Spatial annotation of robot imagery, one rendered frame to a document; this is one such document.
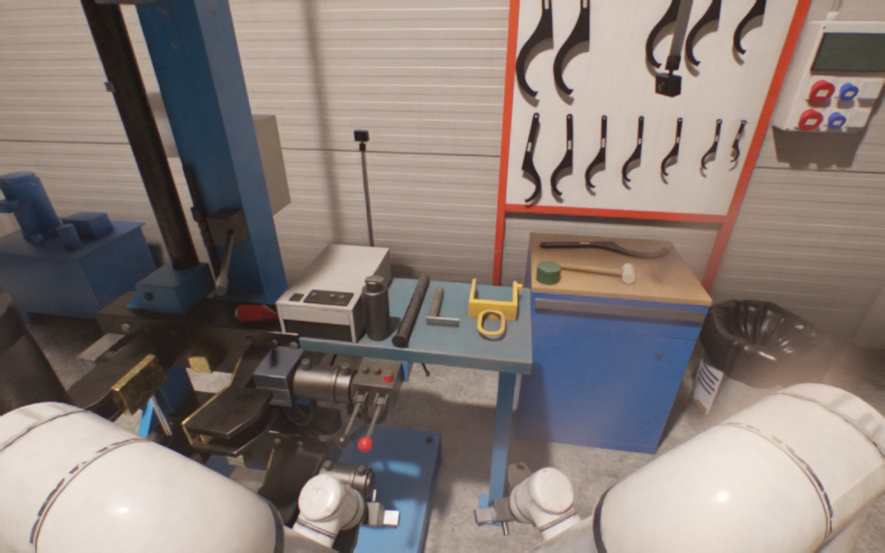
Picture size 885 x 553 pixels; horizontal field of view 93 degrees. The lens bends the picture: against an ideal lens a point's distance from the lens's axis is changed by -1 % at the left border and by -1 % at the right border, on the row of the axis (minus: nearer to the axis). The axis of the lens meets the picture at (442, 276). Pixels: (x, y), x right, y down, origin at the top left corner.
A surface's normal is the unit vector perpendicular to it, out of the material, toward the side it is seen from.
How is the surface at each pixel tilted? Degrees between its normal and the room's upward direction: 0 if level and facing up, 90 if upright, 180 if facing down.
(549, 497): 23
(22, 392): 90
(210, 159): 90
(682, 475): 37
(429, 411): 0
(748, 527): 46
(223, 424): 0
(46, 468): 17
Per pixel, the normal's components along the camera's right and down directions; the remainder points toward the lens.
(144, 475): 0.30, -0.90
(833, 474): 0.26, -0.39
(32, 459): -0.12, -0.70
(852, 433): 0.13, -0.68
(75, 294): -0.16, 0.49
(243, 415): 0.00, -0.87
